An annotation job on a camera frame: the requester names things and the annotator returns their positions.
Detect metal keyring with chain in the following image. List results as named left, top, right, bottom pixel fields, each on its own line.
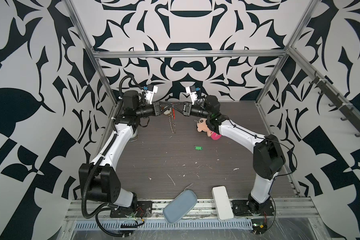
left=166, top=115, right=176, bottom=134

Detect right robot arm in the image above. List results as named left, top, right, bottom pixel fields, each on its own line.
left=171, top=96, right=286, bottom=215

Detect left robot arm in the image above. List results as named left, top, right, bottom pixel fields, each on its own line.
left=79, top=75, right=172, bottom=219

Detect pink plush doll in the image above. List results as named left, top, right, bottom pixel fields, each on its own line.
left=195, top=118, right=222, bottom=141

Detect white dome timer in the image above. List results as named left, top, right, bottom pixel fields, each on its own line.
left=129, top=135, right=139, bottom=142

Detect grey glasses case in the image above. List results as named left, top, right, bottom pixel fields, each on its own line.
left=163, top=190, right=198, bottom=224

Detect white rectangular box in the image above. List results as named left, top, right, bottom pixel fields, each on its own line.
left=212, top=186, right=234, bottom=221

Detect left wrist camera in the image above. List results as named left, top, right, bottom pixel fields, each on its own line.
left=143, top=85, right=158, bottom=105

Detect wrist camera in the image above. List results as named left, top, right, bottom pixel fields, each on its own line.
left=143, top=85, right=158, bottom=105
left=186, top=85, right=201, bottom=105

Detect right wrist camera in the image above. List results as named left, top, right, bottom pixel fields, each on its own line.
left=186, top=85, right=201, bottom=105

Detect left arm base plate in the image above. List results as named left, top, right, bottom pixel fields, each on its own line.
left=110, top=201, right=153, bottom=218

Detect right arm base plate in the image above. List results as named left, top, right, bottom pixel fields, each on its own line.
left=231, top=199, right=275, bottom=217

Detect wall hook rack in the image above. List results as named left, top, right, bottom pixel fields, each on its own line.
left=308, top=71, right=360, bottom=138

